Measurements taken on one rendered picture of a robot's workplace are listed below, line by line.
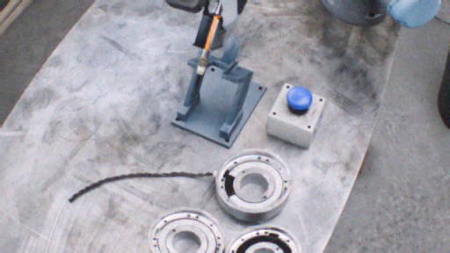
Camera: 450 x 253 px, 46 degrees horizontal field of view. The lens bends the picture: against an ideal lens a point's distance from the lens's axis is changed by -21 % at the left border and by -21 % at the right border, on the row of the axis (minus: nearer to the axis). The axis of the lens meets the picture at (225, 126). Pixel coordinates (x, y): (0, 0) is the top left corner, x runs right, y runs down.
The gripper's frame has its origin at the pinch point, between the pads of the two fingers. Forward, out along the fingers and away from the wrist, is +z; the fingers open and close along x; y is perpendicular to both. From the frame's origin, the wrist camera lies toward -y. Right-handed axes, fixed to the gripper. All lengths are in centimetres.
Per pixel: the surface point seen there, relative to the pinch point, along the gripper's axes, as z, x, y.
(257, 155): 16.7, -9.9, -6.1
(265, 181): 17.6, -12.7, -8.8
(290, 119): 15.1, -11.8, 0.9
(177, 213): 16.4, -4.6, -19.7
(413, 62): 100, -27, 112
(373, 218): 100, -33, 41
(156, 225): 16.5, -3.0, -22.9
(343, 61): 19.7, -14.5, 20.7
